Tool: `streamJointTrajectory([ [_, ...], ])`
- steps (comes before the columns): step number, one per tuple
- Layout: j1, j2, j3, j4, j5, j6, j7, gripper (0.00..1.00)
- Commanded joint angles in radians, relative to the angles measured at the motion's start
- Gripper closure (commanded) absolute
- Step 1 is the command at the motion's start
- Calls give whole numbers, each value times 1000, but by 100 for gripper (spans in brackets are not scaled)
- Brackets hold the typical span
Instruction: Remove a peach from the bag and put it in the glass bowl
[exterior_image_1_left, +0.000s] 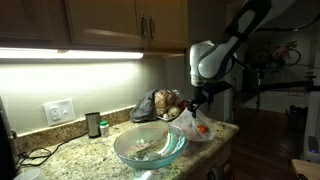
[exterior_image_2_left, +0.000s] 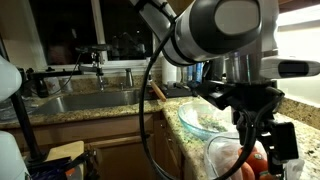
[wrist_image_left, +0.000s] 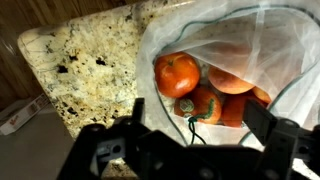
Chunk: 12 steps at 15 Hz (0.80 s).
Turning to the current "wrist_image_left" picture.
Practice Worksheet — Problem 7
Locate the clear plastic bag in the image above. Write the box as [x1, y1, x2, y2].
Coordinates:
[136, 0, 320, 148]

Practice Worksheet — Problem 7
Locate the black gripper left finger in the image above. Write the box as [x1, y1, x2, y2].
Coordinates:
[57, 97, 153, 180]

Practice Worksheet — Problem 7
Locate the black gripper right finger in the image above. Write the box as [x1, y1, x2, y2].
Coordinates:
[242, 98, 320, 180]

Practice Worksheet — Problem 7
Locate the pale orange peach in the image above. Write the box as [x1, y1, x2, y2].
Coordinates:
[208, 65, 256, 95]

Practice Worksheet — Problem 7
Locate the round red-orange peach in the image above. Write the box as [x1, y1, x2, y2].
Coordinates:
[153, 51, 202, 99]

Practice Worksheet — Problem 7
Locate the white cardboard box red print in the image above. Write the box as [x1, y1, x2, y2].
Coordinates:
[0, 93, 51, 137]

